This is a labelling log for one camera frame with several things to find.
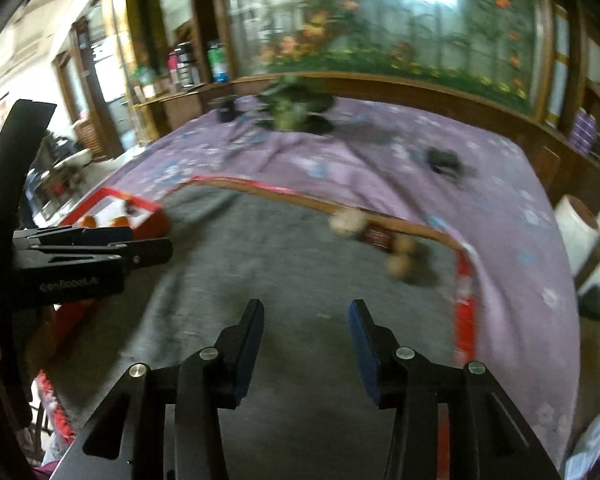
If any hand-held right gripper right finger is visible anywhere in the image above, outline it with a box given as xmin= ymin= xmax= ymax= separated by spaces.
xmin=347 ymin=299 xmax=563 ymax=480

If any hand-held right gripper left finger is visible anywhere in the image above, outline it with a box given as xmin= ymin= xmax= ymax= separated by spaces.
xmin=67 ymin=298 xmax=266 ymax=480

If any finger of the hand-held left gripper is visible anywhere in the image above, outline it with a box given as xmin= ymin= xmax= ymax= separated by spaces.
xmin=12 ymin=226 xmax=134 ymax=249
xmin=30 ymin=238 xmax=174 ymax=275

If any red box with white inside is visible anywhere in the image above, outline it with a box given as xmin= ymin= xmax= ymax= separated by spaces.
xmin=55 ymin=186 xmax=172 ymax=243

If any grey mat with red border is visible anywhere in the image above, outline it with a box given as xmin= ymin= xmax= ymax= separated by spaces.
xmin=37 ymin=175 xmax=481 ymax=480

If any pile of beige wooden blocks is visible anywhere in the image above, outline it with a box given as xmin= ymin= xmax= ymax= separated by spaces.
xmin=329 ymin=208 xmax=433 ymax=283

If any black cup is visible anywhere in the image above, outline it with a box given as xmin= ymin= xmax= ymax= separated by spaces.
xmin=211 ymin=95 xmax=240 ymax=123

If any green packet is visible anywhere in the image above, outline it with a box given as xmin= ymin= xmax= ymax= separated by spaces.
xmin=132 ymin=65 xmax=160 ymax=88

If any purple floral tablecloth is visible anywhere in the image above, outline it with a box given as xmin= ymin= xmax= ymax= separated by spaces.
xmin=92 ymin=95 xmax=581 ymax=466

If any green and blue bottle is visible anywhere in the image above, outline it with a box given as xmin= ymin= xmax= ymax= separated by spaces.
xmin=207 ymin=41 xmax=230 ymax=84

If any green potted plant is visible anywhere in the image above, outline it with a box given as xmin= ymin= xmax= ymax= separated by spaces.
xmin=252 ymin=74 xmax=337 ymax=136

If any small black device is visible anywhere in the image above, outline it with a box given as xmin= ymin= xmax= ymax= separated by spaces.
xmin=425 ymin=146 xmax=466 ymax=177

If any dark green round object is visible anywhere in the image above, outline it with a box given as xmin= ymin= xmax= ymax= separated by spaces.
xmin=580 ymin=285 xmax=600 ymax=322

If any white paper roll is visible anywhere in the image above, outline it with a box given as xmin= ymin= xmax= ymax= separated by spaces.
xmin=554 ymin=196 xmax=600 ymax=277

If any white plastic bag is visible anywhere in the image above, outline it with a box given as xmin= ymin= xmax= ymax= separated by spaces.
xmin=562 ymin=405 xmax=600 ymax=480

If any wooden cabinet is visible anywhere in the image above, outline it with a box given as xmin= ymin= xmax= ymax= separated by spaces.
xmin=115 ymin=0 xmax=600 ymax=216

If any purple box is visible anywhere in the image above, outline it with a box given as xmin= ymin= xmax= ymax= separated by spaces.
xmin=569 ymin=111 xmax=598 ymax=157

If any floral landscape wall panel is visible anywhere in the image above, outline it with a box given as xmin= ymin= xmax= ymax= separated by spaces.
xmin=222 ymin=0 xmax=541 ymax=111

